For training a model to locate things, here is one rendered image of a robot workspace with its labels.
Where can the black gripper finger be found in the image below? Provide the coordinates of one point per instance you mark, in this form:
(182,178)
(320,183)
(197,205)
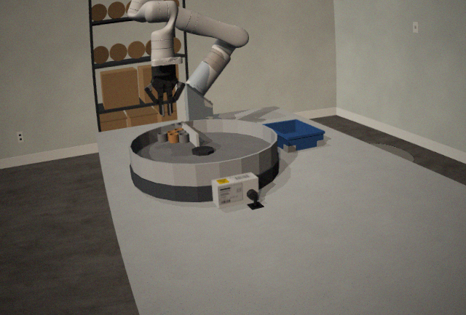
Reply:
(159,101)
(171,98)

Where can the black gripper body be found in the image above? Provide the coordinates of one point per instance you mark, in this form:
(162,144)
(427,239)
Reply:
(168,74)

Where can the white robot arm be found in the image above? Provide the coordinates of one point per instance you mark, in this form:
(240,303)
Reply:
(229,37)

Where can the blue crate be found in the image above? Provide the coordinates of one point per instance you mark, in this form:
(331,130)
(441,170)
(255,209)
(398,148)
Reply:
(295,135)

